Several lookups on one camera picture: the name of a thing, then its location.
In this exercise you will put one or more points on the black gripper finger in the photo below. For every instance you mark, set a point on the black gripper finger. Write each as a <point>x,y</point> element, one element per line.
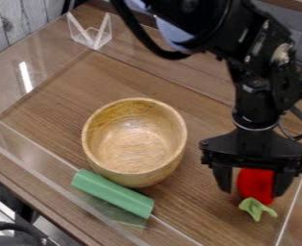
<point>223,175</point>
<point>281,182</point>

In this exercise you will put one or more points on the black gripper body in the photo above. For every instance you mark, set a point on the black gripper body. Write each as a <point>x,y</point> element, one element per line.
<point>255,150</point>

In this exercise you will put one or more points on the red felt fruit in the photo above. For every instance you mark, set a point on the red felt fruit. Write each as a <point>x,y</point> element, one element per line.
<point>255,183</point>

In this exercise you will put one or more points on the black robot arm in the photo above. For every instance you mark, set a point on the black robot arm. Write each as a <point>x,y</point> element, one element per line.
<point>251,40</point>

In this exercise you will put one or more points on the wooden bowl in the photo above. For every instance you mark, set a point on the wooden bowl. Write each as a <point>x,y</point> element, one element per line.
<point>133,140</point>

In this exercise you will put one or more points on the green rectangular block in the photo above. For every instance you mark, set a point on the green rectangular block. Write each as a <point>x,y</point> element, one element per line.
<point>113,193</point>

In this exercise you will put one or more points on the black metal stand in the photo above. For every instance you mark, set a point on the black metal stand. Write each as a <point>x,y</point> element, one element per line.
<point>18,233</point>

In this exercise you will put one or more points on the clear acrylic tray walls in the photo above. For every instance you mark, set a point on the clear acrylic tray walls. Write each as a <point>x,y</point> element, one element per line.
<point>54,83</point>

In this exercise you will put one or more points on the clear acrylic corner bracket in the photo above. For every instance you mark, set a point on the clear acrylic corner bracket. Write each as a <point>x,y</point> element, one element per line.
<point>93,38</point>

